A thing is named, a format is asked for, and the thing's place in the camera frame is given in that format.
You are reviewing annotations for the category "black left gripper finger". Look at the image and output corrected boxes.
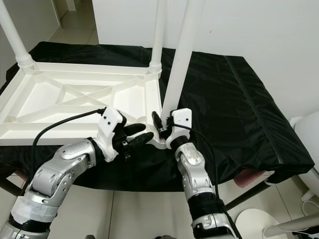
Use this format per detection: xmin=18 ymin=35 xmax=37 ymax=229
xmin=125 ymin=132 xmax=155 ymax=150
xmin=122 ymin=123 xmax=148 ymax=137

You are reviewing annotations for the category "white plastic table leg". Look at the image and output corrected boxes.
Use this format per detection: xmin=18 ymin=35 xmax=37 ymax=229
xmin=161 ymin=0 xmax=206 ymax=125
xmin=0 ymin=0 xmax=36 ymax=69
xmin=149 ymin=0 xmax=167 ymax=75

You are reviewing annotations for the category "white plastic table top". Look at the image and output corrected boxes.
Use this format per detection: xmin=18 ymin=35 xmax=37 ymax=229
xmin=0 ymin=61 xmax=169 ymax=149

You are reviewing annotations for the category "black cloth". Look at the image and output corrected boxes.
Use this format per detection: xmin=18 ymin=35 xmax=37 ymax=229
xmin=0 ymin=41 xmax=319 ymax=192

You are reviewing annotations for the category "pink folding table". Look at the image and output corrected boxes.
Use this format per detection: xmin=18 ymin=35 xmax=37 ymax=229
xmin=15 ymin=169 xmax=272 ymax=187

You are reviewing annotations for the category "white round stand base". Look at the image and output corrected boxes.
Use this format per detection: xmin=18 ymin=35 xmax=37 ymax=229
xmin=232 ymin=208 xmax=280 ymax=239

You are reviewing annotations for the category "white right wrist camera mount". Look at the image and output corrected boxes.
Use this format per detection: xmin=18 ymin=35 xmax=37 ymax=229
xmin=165 ymin=108 xmax=193 ymax=147

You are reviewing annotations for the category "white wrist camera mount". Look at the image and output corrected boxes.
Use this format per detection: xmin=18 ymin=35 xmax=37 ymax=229
xmin=97 ymin=107 xmax=128 ymax=161
xmin=165 ymin=108 xmax=193 ymax=147

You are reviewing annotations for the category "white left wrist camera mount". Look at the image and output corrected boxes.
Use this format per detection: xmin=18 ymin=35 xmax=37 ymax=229
xmin=97 ymin=107 xmax=128 ymax=161

